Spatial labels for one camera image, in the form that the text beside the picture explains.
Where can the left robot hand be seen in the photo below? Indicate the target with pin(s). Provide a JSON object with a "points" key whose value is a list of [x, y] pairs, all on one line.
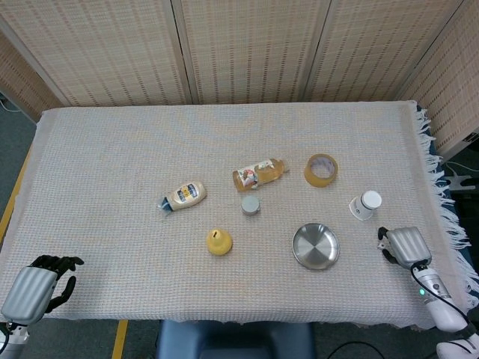
{"points": [[30, 291]]}

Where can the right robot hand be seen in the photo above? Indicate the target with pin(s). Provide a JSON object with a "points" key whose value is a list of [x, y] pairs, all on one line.
{"points": [[408, 247]]}

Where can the white paper cup blue print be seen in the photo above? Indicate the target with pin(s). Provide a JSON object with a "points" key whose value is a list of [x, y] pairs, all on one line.
{"points": [[368, 202]]}

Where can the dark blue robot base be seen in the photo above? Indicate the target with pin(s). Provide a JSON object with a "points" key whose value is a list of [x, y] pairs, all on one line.
{"points": [[232, 336]]}

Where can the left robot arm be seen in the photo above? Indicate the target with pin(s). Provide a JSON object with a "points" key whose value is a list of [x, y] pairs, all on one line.
{"points": [[15, 336]]}

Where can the round metal plate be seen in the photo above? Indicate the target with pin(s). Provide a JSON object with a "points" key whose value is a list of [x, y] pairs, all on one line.
{"points": [[314, 247]]}

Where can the white metal stand foot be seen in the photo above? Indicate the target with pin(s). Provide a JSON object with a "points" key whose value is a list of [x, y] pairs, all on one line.
{"points": [[458, 182]]}

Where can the yellow packing tape roll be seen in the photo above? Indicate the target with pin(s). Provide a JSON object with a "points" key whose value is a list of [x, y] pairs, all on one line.
{"points": [[312, 179]]}

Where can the beige waffle tablecloth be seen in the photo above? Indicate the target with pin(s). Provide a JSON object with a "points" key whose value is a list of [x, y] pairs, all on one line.
{"points": [[112, 168]]}

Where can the yellow juice bottle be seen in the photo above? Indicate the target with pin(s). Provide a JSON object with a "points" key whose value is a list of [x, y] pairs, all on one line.
{"points": [[269, 172]]}

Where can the small grey can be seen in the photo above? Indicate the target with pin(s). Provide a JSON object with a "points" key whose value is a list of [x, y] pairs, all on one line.
{"points": [[250, 205]]}

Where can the woven folding screen panel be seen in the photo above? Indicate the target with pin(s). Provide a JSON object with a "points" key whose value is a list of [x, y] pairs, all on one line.
{"points": [[18, 82], [105, 48], [374, 48], [453, 75], [254, 48]]}

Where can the mayonnaise squeeze bottle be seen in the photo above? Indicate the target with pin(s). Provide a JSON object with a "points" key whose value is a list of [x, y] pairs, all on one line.
{"points": [[187, 194]]}

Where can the yellow pear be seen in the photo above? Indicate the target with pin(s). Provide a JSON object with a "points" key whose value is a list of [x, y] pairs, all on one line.
{"points": [[219, 245]]}

